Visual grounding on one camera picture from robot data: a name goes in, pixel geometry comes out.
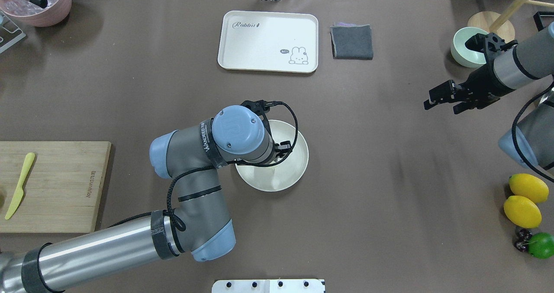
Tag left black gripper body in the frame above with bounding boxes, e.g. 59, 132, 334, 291
241, 100, 293, 164

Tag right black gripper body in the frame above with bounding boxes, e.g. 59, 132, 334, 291
458, 33, 518, 109

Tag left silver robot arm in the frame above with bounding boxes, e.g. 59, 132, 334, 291
1, 100, 298, 293

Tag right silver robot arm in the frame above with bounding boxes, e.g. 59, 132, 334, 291
424, 23, 554, 181

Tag black tray with glasses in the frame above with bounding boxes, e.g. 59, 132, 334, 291
533, 11, 554, 32

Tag cream rectangular tray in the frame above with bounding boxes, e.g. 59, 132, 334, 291
217, 10, 319, 74

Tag white round plate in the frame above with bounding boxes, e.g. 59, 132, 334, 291
236, 119, 309, 192

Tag mint green bowl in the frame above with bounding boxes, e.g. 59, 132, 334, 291
450, 27, 487, 68

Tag wooden cup tree stand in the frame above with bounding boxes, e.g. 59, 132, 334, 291
466, 0, 553, 41

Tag yellow lemon far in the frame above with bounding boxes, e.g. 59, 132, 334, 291
509, 173, 550, 203

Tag yellow lemon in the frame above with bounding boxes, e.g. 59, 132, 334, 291
509, 173, 550, 203
503, 196, 542, 229

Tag dark grey folded cloth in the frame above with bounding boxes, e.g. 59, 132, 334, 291
330, 23, 374, 60

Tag yellow lemon near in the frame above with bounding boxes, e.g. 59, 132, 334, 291
503, 196, 542, 229

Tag dark cherries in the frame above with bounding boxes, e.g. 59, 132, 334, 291
514, 228, 533, 252

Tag green lime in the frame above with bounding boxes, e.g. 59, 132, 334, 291
528, 232, 554, 259

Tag wooden cutting board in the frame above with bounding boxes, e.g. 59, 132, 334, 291
0, 141, 112, 233

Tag yellow plastic knife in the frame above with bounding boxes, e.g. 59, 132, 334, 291
4, 152, 36, 220

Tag pink bowl with ice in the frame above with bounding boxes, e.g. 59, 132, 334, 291
1, 0, 72, 27

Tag white cup rack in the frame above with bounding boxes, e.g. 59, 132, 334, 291
0, 12, 26, 53

